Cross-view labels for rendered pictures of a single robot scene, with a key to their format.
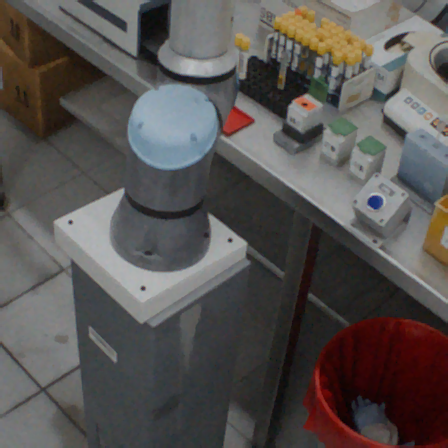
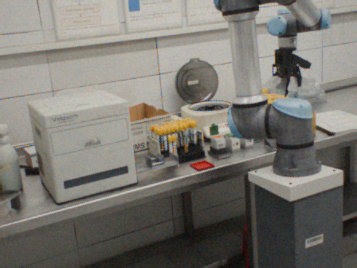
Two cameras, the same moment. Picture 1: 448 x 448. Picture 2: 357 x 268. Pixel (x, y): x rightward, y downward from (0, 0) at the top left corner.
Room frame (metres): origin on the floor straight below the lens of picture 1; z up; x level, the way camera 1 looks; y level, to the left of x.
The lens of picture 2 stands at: (0.74, 1.54, 1.48)
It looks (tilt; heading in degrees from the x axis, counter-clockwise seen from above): 16 degrees down; 293
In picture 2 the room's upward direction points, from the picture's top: 5 degrees counter-clockwise
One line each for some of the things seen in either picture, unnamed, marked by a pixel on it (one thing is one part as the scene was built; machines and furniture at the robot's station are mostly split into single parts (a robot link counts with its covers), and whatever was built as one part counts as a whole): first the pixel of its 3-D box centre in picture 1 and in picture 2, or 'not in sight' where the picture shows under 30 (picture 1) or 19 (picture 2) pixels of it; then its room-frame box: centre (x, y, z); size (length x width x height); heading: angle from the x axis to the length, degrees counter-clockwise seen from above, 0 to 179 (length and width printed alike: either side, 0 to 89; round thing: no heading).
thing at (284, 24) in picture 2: not in sight; (284, 24); (1.02, -0.29, 1.35); 0.11 x 0.11 x 0.08; 82
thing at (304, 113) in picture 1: (304, 117); (217, 143); (1.26, -0.12, 0.92); 0.05 x 0.04 x 0.06; 136
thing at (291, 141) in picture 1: (302, 129); (218, 151); (1.26, -0.12, 0.89); 0.09 x 0.05 x 0.04; 136
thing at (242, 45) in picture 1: (272, 67); (180, 145); (1.39, -0.06, 0.93); 0.17 x 0.09 x 0.11; 48
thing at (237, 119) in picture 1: (228, 118); (202, 165); (1.28, 0.01, 0.88); 0.07 x 0.07 x 0.01; 48
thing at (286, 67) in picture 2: not in sight; (286, 62); (1.03, -0.39, 1.19); 0.09 x 0.08 x 0.12; 47
